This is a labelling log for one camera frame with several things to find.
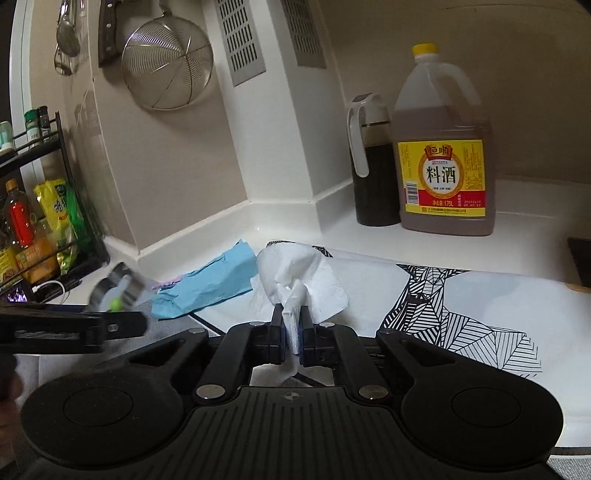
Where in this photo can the yellow green seasoning packet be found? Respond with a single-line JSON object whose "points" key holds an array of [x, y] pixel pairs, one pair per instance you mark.
{"points": [[62, 212]]}

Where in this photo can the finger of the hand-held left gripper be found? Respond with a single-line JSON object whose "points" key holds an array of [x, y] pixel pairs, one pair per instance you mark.
{"points": [[117, 325]]}

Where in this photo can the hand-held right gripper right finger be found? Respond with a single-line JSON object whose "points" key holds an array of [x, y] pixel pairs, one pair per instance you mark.
{"points": [[303, 339]]}

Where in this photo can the steel mesh strainer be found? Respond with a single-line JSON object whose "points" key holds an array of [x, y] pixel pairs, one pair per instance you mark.
{"points": [[166, 64]]}

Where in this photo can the cooking wine jug yellow cap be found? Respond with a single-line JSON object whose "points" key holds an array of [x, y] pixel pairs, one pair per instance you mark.
{"points": [[443, 184]]}

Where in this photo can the white mat black line print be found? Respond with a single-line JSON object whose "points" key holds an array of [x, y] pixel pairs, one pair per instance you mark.
{"points": [[415, 314]]}

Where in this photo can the grey vent grille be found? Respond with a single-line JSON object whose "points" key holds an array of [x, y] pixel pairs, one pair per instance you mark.
{"points": [[240, 41], [304, 32]]}

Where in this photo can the steel ladle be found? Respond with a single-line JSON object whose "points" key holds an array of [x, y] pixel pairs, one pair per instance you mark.
{"points": [[68, 32]]}

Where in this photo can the black stove top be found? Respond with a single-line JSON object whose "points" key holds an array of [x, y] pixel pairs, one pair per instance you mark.
{"points": [[581, 261]]}

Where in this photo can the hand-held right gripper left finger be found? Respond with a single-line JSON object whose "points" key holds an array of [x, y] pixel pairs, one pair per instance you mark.
{"points": [[280, 337]]}

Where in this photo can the black cap spice shaker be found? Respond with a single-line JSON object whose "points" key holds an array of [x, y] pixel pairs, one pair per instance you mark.
{"points": [[43, 121]]}

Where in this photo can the oil bottle with red label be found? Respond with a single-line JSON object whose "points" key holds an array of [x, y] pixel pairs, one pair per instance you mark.
{"points": [[23, 221]]}

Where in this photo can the yellow label bottle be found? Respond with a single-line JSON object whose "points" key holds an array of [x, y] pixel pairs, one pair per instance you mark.
{"points": [[7, 263]]}

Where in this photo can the white paper tissue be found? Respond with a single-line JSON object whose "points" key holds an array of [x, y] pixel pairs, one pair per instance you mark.
{"points": [[300, 272]]}

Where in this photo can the silver metal can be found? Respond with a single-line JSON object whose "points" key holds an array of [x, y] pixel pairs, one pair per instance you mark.
{"points": [[117, 288]]}

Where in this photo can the blue cloth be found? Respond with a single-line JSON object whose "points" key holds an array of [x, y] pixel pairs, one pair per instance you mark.
{"points": [[207, 281]]}

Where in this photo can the teal and white container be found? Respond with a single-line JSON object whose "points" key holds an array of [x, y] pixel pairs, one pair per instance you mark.
{"points": [[5, 137]]}

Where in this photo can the green cap spice shaker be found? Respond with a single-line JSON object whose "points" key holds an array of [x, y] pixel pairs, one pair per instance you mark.
{"points": [[33, 127]]}

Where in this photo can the steel skimmer spoon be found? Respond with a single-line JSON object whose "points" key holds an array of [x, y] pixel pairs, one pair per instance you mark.
{"points": [[63, 62]]}

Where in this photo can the purple wrapper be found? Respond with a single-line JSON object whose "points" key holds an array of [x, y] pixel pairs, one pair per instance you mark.
{"points": [[168, 282]]}

